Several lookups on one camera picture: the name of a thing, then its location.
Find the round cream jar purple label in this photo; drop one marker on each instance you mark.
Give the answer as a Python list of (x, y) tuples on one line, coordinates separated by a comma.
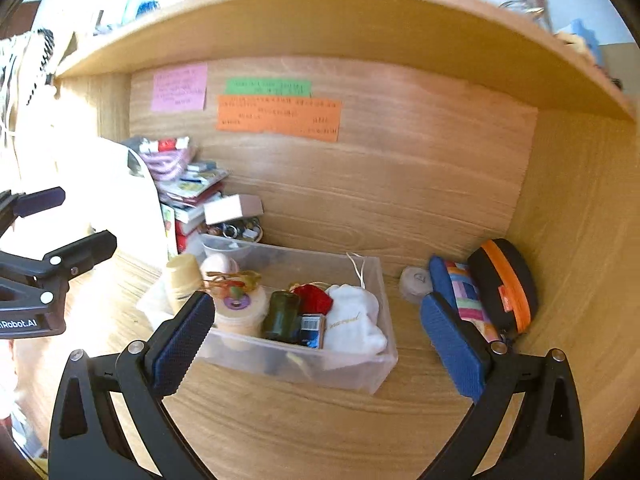
[(242, 316)]

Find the blue patchwork pencil case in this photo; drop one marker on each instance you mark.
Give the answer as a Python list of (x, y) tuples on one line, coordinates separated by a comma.
[(454, 282)]

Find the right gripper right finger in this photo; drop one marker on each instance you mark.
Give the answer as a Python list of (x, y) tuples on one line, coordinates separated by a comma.
[(489, 379)]

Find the white drawstring pouch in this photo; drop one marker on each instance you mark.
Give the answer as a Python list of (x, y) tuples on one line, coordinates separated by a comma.
[(352, 321)]

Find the orange sticky note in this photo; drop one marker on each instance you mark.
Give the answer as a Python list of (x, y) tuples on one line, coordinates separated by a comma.
[(308, 118)]

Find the bowl of small trinkets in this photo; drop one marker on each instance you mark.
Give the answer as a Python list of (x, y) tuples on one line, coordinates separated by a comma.
[(245, 229)]

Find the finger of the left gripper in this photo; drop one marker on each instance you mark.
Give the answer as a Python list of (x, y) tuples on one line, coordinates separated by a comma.
[(27, 204), (83, 255)]

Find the red velvet pouch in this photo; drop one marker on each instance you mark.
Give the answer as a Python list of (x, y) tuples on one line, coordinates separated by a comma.
[(312, 299)]

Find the small white cardboard box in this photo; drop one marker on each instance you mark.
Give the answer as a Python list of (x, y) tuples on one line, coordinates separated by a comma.
[(233, 207)]

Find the black orange zip case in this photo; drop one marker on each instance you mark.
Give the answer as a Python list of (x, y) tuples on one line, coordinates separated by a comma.
[(507, 287)]

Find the clear plastic storage bin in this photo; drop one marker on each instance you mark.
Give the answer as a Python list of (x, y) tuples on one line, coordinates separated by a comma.
[(281, 268)]

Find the pink sticky note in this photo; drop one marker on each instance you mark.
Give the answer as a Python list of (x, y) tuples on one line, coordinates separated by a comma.
[(180, 89)]

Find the gourd charm with tassel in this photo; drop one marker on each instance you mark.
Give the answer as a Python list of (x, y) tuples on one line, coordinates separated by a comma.
[(231, 285)]

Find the dark green glass jar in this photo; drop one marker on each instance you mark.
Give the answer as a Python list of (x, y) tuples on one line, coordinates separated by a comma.
[(281, 322)]

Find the bag with pink cord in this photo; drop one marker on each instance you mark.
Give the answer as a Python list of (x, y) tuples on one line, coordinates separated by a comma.
[(166, 158)]

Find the blue card pack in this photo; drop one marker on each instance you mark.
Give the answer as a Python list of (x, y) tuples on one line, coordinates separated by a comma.
[(311, 330)]

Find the wooden shelf board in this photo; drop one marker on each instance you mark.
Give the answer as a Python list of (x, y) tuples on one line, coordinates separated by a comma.
[(467, 39)]

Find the yellow cylindrical bottle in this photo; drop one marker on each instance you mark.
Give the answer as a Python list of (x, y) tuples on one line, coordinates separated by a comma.
[(181, 278)]

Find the green sticky note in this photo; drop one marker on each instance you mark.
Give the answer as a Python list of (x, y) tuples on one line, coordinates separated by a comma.
[(268, 86)]

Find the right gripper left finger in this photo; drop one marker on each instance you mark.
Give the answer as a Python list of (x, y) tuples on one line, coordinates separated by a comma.
[(156, 371)]

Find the white paper sheets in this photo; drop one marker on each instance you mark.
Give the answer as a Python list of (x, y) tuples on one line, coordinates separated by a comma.
[(107, 187)]

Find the stack of books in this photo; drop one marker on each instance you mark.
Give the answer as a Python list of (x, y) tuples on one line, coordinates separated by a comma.
[(182, 201)]

